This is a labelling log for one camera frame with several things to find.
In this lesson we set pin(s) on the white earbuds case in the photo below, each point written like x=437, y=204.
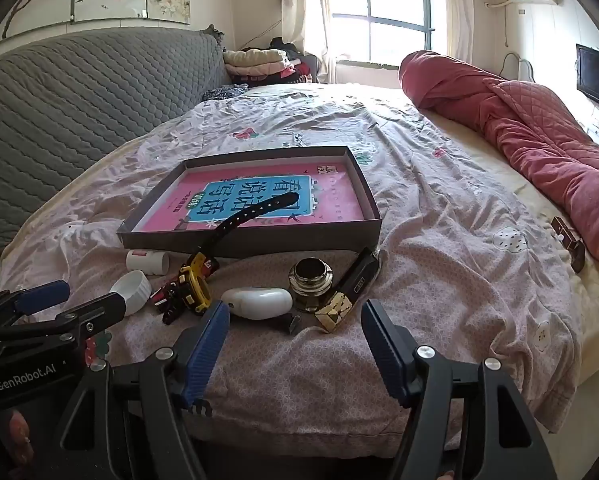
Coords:
x=259, y=302

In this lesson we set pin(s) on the black flat television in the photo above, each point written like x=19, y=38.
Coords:
x=597, y=75

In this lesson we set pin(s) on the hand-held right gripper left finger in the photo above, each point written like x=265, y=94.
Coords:
x=207, y=355

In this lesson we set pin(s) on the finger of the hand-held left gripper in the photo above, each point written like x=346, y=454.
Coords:
x=96, y=310
x=44, y=296

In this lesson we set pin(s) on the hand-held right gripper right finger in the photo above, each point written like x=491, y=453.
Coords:
x=384, y=355

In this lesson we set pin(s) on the pink quilted blanket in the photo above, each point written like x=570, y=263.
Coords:
x=529, y=125

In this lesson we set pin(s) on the pink strawberry print bedsheet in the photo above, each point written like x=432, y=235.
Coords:
x=454, y=260

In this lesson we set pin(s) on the pink and blue book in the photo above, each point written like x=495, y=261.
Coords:
x=329, y=200

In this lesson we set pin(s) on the white pill bottle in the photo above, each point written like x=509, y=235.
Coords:
x=147, y=262

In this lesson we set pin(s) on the white ribbed bottle cap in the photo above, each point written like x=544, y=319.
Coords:
x=132, y=290

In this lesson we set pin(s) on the black and gold lighter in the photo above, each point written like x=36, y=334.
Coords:
x=354, y=280

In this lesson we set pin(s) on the small brown box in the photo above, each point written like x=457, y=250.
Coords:
x=567, y=240

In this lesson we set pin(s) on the white metal frame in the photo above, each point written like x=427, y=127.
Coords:
x=522, y=62

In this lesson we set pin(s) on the shallow grey cardboard box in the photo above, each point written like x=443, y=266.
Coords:
x=289, y=241

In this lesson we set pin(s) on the grey quilted headboard cover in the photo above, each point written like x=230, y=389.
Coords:
x=79, y=100

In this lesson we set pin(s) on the pile of folded clothes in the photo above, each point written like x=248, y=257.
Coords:
x=259, y=60

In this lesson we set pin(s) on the dark patterned cloth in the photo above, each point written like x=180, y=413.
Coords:
x=224, y=92

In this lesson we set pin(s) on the cream mattress pad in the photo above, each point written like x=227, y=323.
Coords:
x=479, y=155

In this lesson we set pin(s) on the cream curtain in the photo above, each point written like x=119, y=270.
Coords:
x=304, y=10
x=454, y=10

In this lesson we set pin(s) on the black and yellow wristwatch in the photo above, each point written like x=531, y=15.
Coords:
x=234, y=222

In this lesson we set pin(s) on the dark framed window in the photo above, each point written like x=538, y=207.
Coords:
x=394, y=10

